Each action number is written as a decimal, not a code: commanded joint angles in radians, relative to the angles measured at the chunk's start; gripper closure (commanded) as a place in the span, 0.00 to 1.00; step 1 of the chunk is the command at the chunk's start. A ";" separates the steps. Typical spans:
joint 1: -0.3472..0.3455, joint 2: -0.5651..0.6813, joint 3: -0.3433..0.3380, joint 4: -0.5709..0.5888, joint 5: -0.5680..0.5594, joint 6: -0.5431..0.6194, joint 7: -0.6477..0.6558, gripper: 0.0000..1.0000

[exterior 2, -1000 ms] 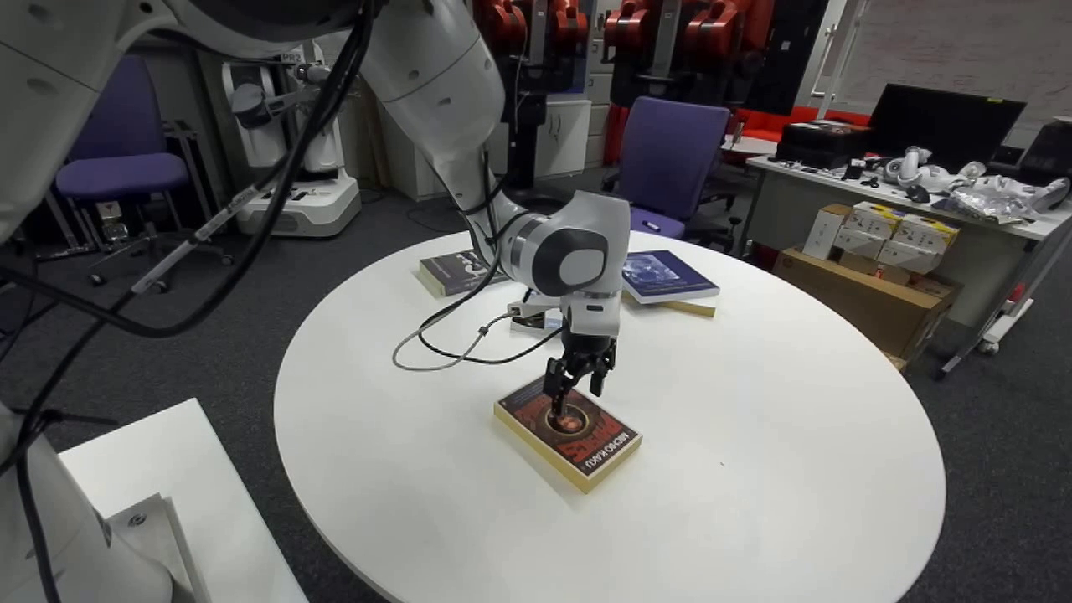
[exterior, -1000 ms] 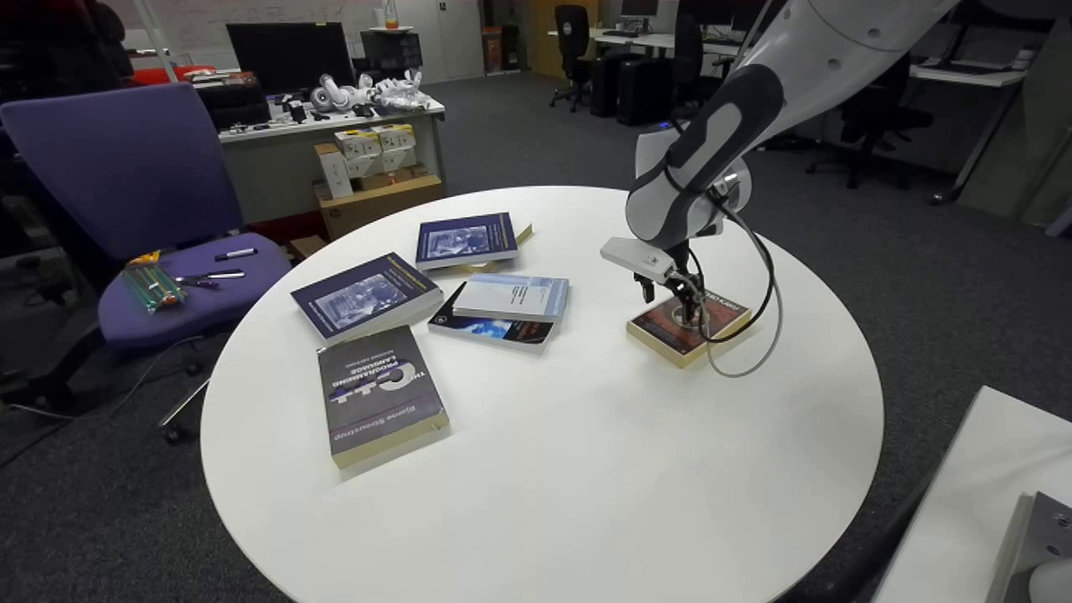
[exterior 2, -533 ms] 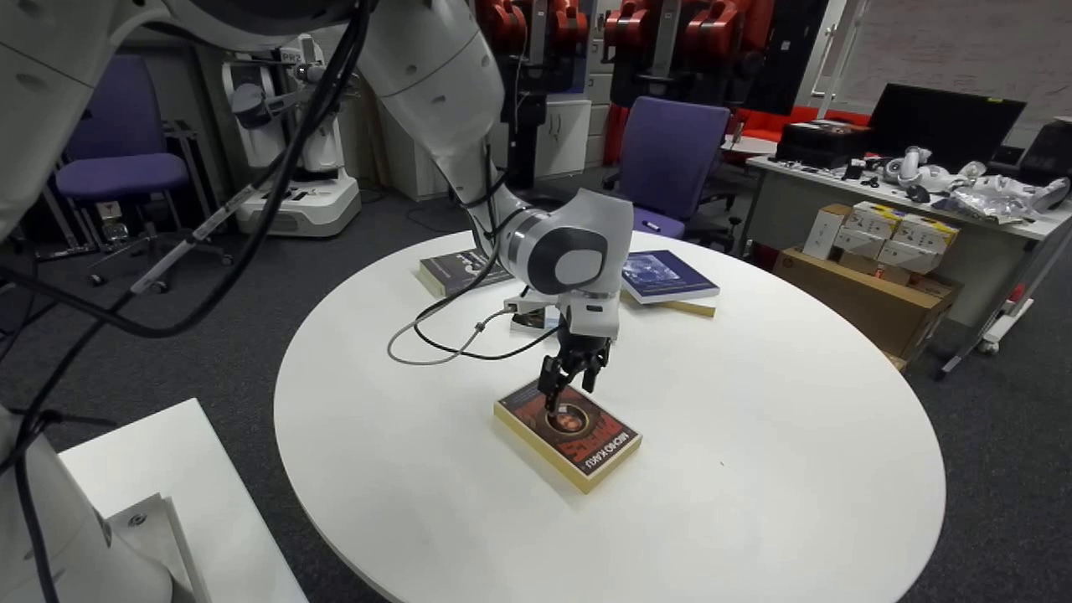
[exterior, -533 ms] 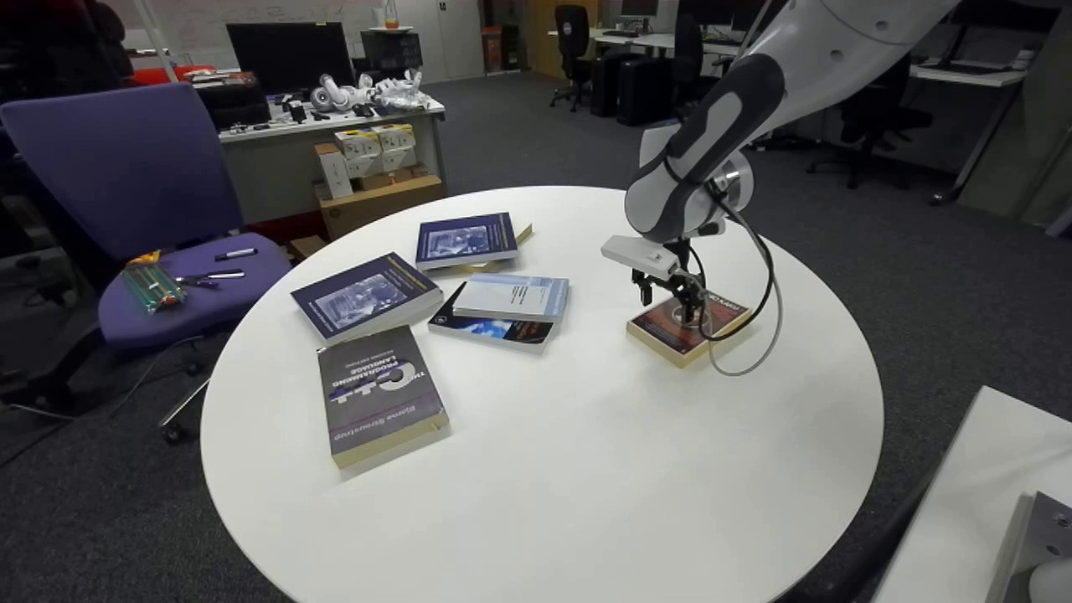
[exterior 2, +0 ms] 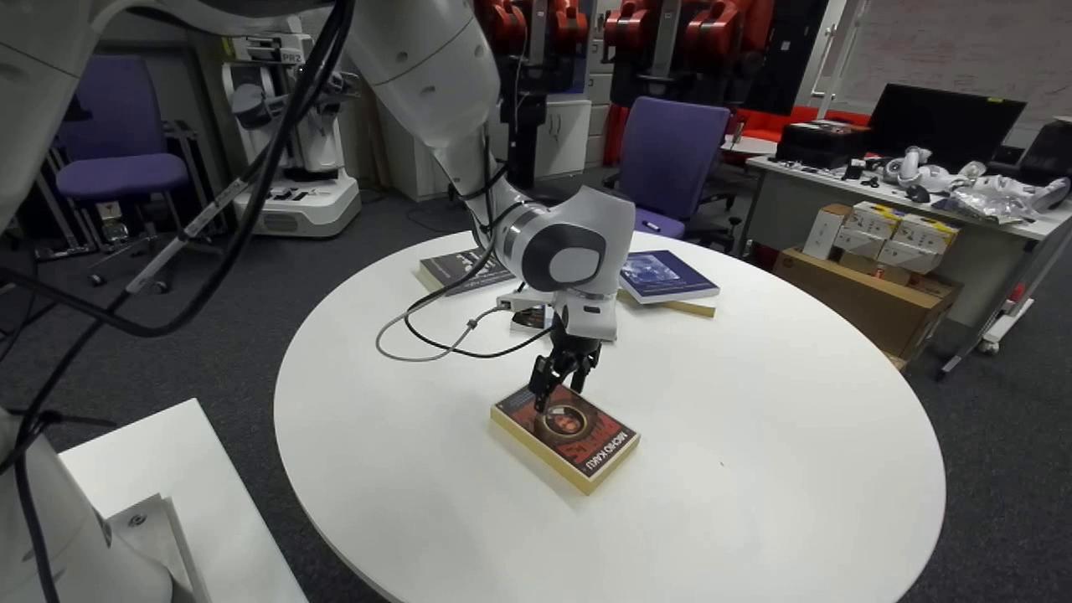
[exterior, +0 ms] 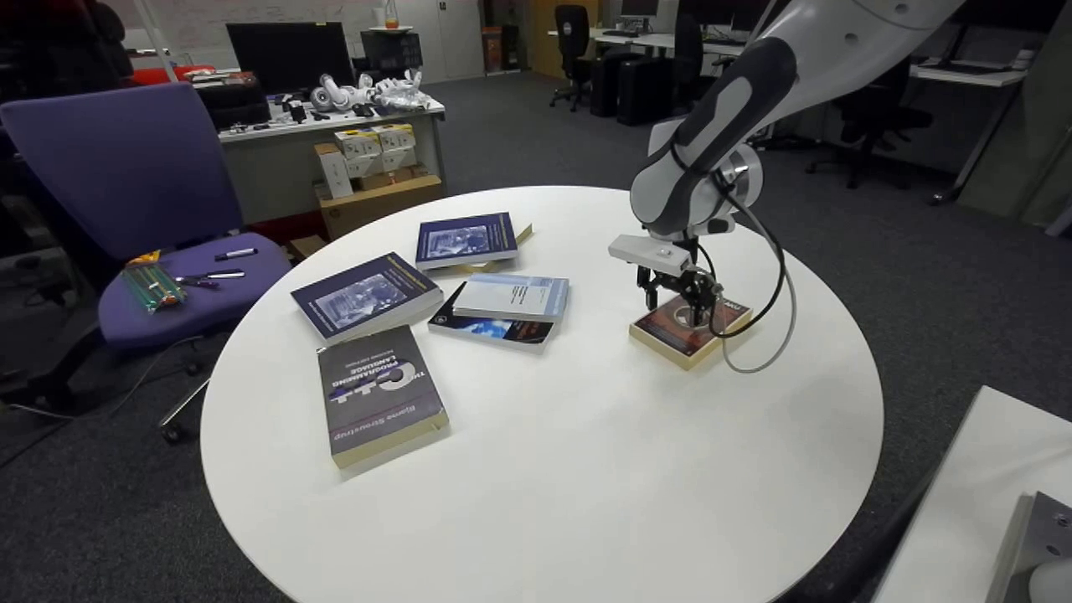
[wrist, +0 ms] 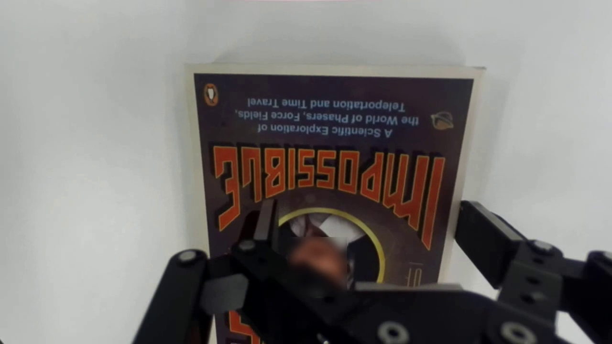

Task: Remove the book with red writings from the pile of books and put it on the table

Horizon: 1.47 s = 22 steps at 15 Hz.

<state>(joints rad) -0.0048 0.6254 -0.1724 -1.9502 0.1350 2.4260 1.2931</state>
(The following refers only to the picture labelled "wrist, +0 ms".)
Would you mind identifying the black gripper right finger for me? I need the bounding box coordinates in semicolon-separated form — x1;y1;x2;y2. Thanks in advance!
454;198;612;344

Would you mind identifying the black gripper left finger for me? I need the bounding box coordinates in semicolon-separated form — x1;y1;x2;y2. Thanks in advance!
133;198;399;344

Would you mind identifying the dark book with red writing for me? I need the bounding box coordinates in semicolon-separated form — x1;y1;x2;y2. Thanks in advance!
185;60;491;344

